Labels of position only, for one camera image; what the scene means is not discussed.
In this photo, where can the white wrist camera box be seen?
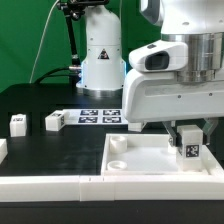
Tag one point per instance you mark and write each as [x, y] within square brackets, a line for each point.
[159, 56]

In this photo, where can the white square table top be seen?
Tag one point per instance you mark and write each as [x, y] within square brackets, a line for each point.
[149, 154]

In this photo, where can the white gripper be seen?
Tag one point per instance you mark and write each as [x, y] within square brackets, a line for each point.
[154, 97]

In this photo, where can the white U-shaped obstacle fence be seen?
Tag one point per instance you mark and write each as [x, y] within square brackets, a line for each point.
[110, 188]

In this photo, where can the white fiducial marker plate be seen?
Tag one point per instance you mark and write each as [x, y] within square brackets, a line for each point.
[94, 117]

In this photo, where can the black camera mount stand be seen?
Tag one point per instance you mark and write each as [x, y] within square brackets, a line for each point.
[73, 10]

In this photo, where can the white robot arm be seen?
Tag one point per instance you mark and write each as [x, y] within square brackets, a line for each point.
[198, 23]

